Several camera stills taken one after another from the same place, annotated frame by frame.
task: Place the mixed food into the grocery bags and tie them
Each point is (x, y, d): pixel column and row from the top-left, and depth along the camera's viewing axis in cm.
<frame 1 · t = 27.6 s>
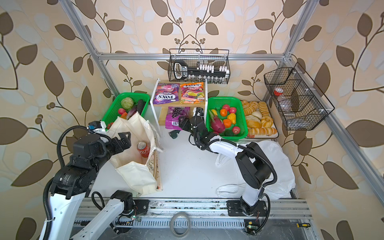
left hand: (121, 135, 64), fingers open
right hand: (182, 120, 86), fingers open
cream canvas tote bag: (142, 175, 68), point 19 cm above the table
white plastic grocery bag: (283, 186, 75), point 8 cm above the table
right green basket: (225, 116, 111), point 3 cm above the table
purple grape candy bag: (173, 114, 86), point 23 cm above the table
red cola can: (144, 148, 86), point 11 cm above the table
bread tray: (260, 123, 107), point 3 cm above the table
green cabbage: (127, 103, 114), point 8 cm above the table
pink dragon fruit: (217, 125, 101), point 7 cm above the table
red apple: (236, 130, 101), point 5 cm above the table
yellow bell pepper: (232, 116, 107), point 6 cm above the table

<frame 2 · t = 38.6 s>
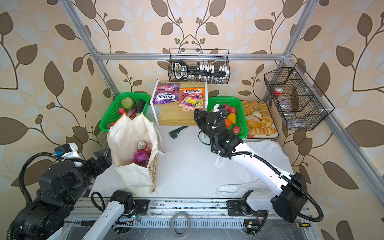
left hand: (102, 153, 56), fingers open
right hand: (193, 111, 70), fingers closed
purple grape candy bag: (141, 158, 81), point 12 cm above the table
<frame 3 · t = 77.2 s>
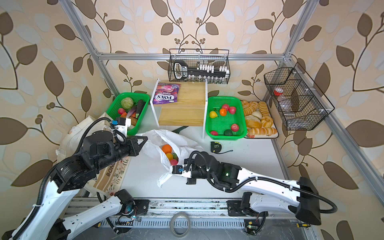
left hand: (148, 138, 59), fingers closed
right hand: (174, 170, 65), fingers closed
white plastic grocery bag: (182, 145, 85), point 13 cm above the table
black yellow tape measure: (216, 147, 96), point 2 cm above the table
orange fruit large: (167, 148, 92), point 5 cm above the table
orange fruit small: (223, 112, 112), point 5 cm above the table
dark green avocado: (228, 132, 99), point 6 cm above the table
yellow lemon: (213, 114, 110), point 5 cm above the table
small red fruit: (214, 133, 99), point 5 cm above the table
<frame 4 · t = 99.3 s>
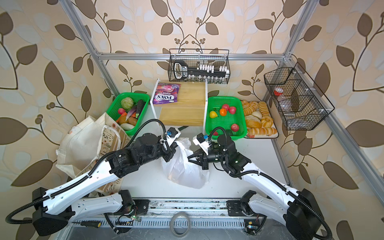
left hand: (179, 141, 67), fingers closed
right hand: (186, 160, 66), fingers closed
